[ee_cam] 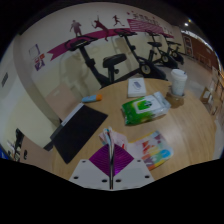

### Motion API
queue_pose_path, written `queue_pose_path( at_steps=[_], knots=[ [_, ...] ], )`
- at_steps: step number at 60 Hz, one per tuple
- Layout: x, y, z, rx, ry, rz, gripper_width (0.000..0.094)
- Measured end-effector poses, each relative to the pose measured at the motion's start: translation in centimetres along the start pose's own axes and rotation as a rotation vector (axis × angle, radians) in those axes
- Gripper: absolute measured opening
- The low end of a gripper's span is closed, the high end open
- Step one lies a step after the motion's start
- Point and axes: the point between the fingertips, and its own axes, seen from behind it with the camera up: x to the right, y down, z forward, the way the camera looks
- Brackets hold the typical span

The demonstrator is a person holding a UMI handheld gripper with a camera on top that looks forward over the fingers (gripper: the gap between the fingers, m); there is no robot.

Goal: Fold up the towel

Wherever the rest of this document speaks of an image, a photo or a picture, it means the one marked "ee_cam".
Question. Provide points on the small white box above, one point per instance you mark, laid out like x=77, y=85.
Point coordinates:
x=136, y=87

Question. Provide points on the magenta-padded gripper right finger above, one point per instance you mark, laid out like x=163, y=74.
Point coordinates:
x=125, y=166

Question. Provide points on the black mouse pad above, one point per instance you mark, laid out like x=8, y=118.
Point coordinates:
x=80, y=133

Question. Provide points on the group of wooden chairs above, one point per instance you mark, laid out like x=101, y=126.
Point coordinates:
x=215, y=96

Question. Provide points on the green wet wipes pack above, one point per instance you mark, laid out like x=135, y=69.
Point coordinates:
x=145, y=108

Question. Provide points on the white paper cup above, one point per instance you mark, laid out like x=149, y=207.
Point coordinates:
x=179, y=81

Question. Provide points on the wooden chair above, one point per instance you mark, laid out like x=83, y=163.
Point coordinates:
x=61, y=101
x=36, y=155

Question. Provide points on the black exercise bike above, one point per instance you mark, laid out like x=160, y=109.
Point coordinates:
x=165, y=60
x=176, y=56
x=90, y=65
x=146, y=69

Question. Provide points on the grey wall sign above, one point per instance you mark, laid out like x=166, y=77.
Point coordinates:
x=4, y=79

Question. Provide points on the purple wall posters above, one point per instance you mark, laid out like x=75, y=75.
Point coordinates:
x=37, y=58

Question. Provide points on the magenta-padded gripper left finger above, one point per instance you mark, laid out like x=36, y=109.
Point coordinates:
x=96, y=166

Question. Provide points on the blue tube with orange cap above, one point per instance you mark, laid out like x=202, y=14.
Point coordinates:
x=90, y=98

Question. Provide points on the brown cup holder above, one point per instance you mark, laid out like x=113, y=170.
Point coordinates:
x=174, y=100

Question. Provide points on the ceiling lights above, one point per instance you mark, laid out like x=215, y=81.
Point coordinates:
x=186, y=24

